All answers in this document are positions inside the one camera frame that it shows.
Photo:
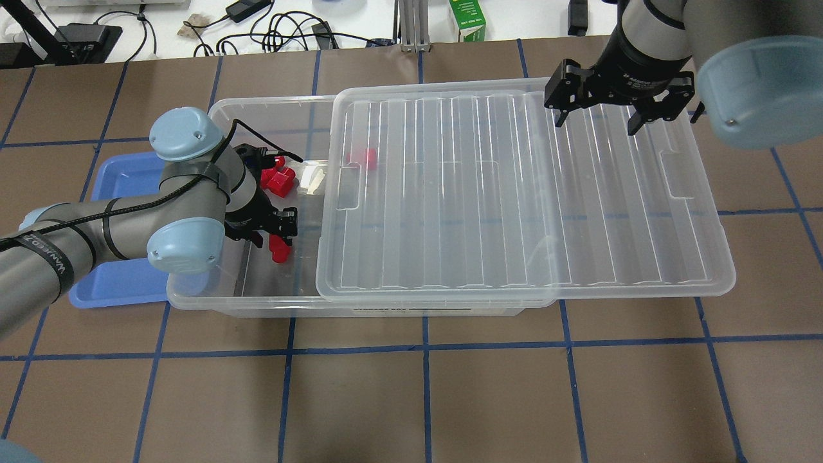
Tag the blue plastic tray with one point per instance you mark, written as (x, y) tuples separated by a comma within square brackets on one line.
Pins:
[(123, 282)]

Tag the far red block in box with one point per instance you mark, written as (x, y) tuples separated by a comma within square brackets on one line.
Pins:
[(365, 158)]

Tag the red block from tray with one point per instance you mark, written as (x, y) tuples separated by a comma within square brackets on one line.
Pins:
[(279, 249)]

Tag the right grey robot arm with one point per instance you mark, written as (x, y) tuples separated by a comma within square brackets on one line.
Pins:
[(755, 65)]

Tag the green white carton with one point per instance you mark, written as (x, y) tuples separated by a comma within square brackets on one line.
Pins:
[(467, 21)]

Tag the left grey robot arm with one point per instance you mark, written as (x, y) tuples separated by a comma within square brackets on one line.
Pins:
[(209, 191)]

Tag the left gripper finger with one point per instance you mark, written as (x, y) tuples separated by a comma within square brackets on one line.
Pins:
[(284, 223), (251, 236)]

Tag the aluminium frame post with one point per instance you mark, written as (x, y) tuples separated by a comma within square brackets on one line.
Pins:
[(412, 26)]

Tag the clear plastic storage box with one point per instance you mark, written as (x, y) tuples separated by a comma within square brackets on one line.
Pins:
[(247, 283)]

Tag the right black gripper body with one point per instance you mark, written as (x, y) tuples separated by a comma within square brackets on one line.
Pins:
[(633, 75)]

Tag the black power adapter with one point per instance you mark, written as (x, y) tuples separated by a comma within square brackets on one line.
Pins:
[(241, 10)]

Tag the clear plastic box lid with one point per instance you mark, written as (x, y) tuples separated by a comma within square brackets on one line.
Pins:
[(478, 197)]

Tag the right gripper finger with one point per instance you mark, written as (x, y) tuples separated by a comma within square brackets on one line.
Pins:
[(565, 91), (678, 93)]

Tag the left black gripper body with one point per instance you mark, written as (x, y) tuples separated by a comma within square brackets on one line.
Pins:
[(259, 207)]

